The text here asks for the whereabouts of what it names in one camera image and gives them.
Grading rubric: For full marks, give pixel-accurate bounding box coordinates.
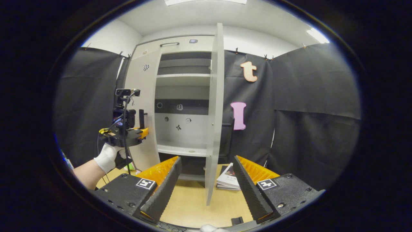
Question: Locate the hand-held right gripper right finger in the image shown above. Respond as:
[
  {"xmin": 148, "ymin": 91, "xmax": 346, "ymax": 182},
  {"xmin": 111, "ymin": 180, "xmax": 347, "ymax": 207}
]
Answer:
[{"xmin": 233, "ymin": 155, "xmax": 325, "ymax": 224}]

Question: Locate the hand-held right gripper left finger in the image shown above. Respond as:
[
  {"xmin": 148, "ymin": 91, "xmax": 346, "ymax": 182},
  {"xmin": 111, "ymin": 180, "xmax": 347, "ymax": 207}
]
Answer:
[{"xmin": 93, "ymin": 156, "xmax": 183, "ymax": 223}]

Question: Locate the grey double-door shoe cabinet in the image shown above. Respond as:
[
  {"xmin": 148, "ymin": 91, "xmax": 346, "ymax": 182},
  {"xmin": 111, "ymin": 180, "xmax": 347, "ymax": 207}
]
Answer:
[{"xmin": 124, "ymin": 34, "xmax": 226, "ymax": 182}]

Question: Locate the grey cabinet door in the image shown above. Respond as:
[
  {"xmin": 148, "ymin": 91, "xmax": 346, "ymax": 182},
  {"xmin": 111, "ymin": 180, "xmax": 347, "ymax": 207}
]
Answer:
[
  {"xmin": 124, "ymin": 47, "xmax": 163, "ymax": 171},
  {"xmin": 204, "ymin": 23, "xmax": 235, "ymax": 206}
]

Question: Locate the white portrait booklet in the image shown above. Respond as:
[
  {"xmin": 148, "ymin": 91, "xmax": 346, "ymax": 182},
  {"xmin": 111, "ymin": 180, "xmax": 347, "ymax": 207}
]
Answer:
[{"xmin": 216, "ymin": 162, "xmax": 241, "ymax": 191}]

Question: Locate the small pink toy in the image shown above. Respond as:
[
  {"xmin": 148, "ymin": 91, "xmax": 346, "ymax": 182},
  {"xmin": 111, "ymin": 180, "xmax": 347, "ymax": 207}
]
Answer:
[{"xmin": 123, "ymin": 162, "xmax": 142, "ymax": 175}]

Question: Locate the lit display screen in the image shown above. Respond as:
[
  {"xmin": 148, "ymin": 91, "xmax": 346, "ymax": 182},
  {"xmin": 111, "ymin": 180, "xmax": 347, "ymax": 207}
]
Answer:
[{"xmin": 60, "ymin": 150, "xmax": 74, "ymax": 170}]

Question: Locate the black backdrop cloth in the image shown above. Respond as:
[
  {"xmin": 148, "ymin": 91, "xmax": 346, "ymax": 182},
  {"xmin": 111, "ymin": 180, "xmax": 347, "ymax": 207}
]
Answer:
[{"xmin": 53, "ymin": 43, "xmax": 361, "ymax": 190}]

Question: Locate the long ceiling light panel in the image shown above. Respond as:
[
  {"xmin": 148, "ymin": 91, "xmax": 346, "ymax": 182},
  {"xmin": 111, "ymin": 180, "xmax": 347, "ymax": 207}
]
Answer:
[{"xmin": 164, "ymin": 0, "xmax": 248, "ymax": 6}]

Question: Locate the small ceiling light panel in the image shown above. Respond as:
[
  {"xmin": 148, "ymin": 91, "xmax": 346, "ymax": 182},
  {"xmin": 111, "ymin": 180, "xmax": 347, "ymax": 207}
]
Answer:
[{"xmin": 306, "ymin": 28, "xmax": 330, "ymax": 44}]

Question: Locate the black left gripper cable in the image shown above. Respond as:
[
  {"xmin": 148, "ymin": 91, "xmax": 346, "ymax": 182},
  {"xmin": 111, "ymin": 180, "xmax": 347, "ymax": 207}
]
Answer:
[{"xmin": 97, "ymin": 91, "xmax": 142, "ymax": 186}]

